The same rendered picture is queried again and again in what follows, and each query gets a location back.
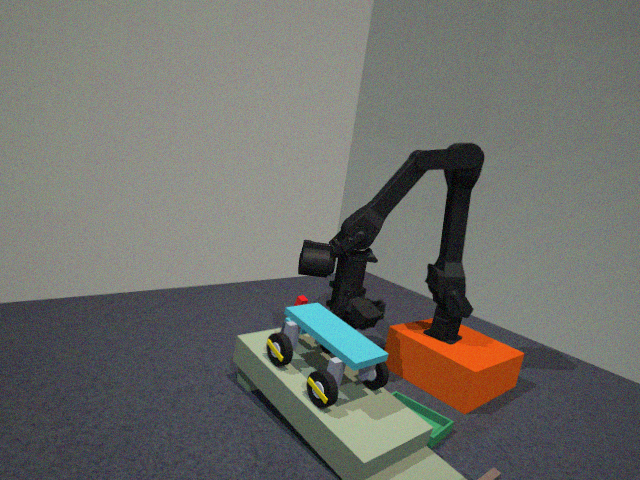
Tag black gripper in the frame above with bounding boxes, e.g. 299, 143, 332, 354
326, 279, 366, 330

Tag green tray floor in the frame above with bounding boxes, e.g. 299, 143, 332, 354
410, 409, 444, 436

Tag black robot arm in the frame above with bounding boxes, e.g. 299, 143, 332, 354
298, 143, 484, 345

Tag green tray rim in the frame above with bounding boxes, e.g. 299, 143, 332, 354
392, 391, 453, 448

